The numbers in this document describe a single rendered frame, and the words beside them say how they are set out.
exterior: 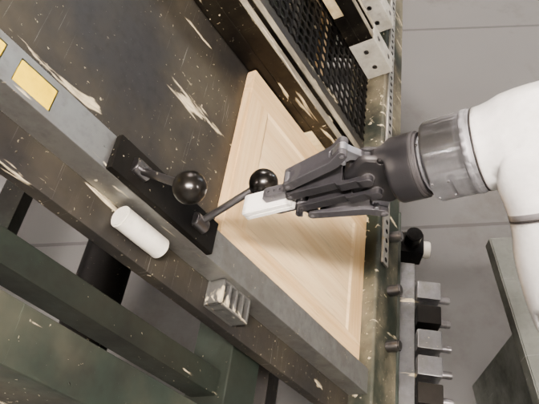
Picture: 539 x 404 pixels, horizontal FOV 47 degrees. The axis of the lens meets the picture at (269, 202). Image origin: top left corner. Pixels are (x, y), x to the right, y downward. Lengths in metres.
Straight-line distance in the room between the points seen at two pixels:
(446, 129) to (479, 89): 2.49
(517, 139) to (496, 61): 2.70
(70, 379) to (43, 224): 2.03
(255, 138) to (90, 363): 0.55
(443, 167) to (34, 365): 0.43
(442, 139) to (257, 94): 0.54
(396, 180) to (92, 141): 0.34
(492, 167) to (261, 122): 0.55
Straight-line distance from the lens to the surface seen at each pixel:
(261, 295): 0.95
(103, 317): 0.82
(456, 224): 2.61
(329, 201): 0.74
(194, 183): 0.66
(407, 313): 1.52
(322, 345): 1.11
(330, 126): 1.24
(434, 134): 0.66
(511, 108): 0.64
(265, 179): 0.79
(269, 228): 1.05
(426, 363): 1.45
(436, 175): 0.66
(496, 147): 0.64
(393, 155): 0.68
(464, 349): 2.35
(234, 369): 1.01
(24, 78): 0.70
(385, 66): 1.73
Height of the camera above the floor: 2.08
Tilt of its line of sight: 54 degrees down
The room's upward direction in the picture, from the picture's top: straight up
